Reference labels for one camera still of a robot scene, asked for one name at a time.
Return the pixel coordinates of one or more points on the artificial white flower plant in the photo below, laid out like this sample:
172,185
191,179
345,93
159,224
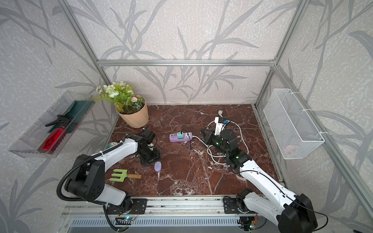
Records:
110,92

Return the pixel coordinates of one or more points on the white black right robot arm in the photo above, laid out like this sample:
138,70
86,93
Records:
290,212

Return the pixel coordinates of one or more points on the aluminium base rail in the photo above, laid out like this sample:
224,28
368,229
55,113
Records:
160,206

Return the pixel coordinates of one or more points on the teal usb charger plug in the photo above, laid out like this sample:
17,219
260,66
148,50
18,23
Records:
180,135

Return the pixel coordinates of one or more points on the purple power strip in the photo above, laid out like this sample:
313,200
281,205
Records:
187,137

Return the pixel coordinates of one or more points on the green plastic scoop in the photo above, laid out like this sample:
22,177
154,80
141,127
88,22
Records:
72,117

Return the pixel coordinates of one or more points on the clear plastic wall bin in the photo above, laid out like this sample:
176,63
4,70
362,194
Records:
27,145

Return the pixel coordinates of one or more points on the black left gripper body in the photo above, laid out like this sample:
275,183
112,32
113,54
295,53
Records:
149,156

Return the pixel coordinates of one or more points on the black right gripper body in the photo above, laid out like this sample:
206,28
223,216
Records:
216,141

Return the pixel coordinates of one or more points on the green garden fork wooden handle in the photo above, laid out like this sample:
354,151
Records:
120,175

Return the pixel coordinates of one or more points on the round green tape roll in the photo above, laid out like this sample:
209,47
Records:
112,144

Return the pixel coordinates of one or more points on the red spray bottle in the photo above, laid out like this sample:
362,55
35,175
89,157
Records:
52,142

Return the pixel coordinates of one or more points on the white wire mesh basket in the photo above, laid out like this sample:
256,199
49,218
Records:
294,131

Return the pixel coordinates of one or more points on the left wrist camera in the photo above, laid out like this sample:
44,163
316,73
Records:
148,135

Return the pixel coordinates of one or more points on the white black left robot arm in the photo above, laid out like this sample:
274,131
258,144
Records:
86,180

